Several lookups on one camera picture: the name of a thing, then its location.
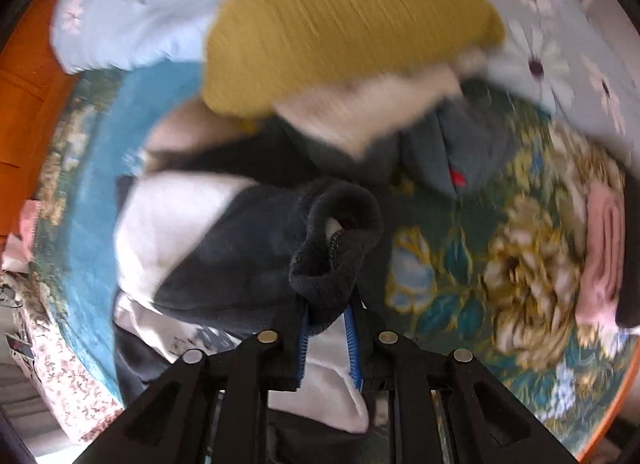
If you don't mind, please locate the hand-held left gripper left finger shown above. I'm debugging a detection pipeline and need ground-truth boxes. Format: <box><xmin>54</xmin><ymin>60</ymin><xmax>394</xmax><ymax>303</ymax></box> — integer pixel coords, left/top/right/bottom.
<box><xmin>75</xmin><ymin>300</ymin><xmax>315</xmax><ymax>464</ymax></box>

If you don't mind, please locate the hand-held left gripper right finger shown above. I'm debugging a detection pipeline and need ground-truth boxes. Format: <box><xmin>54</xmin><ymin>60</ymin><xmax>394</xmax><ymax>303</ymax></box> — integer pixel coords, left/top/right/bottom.
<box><xmin>344</xmin><ymin>293</ymin><xmax>580</xmax><ymax>464</ymax></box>

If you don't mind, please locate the black and white hoodie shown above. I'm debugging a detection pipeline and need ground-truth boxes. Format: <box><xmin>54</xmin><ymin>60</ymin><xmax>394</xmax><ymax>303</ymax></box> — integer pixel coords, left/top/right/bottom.
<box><xmin>112</xmin><ymin>174</ymin><xmax>396</xmax><ymax>464</ymax></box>

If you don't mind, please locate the beige fleece garment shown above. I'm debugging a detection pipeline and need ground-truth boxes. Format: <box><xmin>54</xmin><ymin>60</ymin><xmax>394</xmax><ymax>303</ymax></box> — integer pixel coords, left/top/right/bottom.
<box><xmin>147</xmin><ymin>51</ymin><xmax>491</xmax><ymax>159</ymax></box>

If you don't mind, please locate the grey-teal fleece garment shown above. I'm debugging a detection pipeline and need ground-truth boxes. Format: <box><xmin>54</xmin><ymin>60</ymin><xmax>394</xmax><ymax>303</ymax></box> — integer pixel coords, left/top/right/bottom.
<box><xmin>280</xmin><ymin>81</ymin><xmax>518</xmax><ymax>199</ymax></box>

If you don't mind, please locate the small-flower print bed sheet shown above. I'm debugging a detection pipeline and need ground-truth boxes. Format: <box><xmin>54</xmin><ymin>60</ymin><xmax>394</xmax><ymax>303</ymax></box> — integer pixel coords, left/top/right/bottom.
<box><xmin>10</xmin><ymin>289</ymin><xmax>126</xmax><ymax>445</ymax></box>

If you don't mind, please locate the teal floral blanket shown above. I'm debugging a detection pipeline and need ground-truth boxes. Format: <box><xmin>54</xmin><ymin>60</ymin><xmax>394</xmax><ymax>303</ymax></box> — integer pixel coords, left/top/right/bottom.
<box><xmin>25</xmin><ymin>64</ymin><xmax>636</xmax><ymax>450</ymax></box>

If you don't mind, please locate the pink folded cloth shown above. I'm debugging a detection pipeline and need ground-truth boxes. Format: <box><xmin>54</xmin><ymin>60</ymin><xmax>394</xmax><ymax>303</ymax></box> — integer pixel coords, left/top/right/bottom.
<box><xmin>575</xmin><ymin>179</ymin><xmax>628</xmax><ymax>327</ymax></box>

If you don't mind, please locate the dark cloth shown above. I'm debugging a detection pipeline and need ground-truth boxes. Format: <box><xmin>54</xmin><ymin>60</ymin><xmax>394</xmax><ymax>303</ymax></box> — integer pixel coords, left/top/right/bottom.
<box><xmin>615</xmin><ymin>289</ymin><xmax>640</xmax><ymax>329</ymax></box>

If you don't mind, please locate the pink lace cloth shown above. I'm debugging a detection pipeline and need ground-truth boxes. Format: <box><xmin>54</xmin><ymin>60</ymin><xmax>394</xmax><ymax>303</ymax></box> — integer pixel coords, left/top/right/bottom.
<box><xmin>19</xmin><ymin>199</ymin><xmax>45</xmax><ymax>257</ymax></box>

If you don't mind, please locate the mustard yellow knit sweater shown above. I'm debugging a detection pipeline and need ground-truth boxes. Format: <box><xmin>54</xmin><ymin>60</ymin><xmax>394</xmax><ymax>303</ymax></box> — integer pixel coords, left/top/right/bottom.
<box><xmin>202</xmin><ymin>0</ymin><xmax>506</xmax><ymax>119</ymax></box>

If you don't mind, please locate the light blue floral quilt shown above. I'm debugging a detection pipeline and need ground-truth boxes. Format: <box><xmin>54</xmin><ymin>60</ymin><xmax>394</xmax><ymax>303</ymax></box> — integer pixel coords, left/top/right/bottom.
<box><xmin>50</xmin><ymin>0</ymin><xmax>631</xmax><ymax>137</ymax></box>

